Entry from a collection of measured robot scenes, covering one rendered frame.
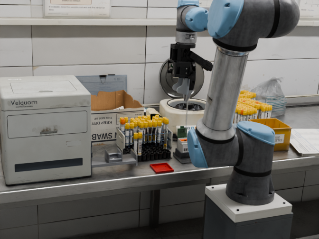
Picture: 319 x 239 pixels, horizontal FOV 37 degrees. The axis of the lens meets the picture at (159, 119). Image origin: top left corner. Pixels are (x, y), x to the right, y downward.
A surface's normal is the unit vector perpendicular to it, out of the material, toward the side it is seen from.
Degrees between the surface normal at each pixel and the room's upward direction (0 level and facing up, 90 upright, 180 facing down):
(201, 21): 90
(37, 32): 90
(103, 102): 87
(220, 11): 83
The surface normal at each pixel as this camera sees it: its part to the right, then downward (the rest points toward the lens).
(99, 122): 0.39, 0.32
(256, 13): 0.22, 0.18
